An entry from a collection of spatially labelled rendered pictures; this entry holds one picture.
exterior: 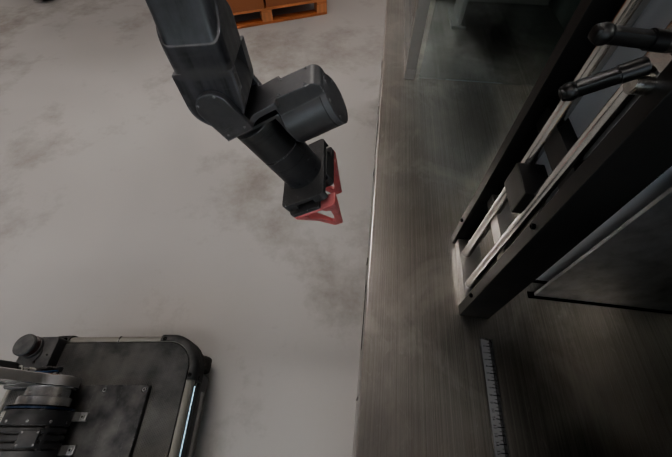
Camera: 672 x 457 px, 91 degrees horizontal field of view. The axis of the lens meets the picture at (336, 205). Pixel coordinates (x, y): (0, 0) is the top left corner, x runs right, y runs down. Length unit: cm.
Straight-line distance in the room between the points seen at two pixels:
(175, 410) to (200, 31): 118
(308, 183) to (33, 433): 109
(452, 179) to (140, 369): 117
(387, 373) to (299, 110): 41
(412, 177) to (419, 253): 19
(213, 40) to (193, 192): 174
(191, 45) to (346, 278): 138
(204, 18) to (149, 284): 158
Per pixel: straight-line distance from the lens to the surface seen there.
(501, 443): 61
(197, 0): 32
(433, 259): 66
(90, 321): 187
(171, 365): 137
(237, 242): 176
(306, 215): 46
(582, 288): 69
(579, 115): 44
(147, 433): 136
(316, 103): 36
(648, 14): 41
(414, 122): 91
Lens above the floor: 147
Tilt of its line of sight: 54 degrees down
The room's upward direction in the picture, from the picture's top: straight up
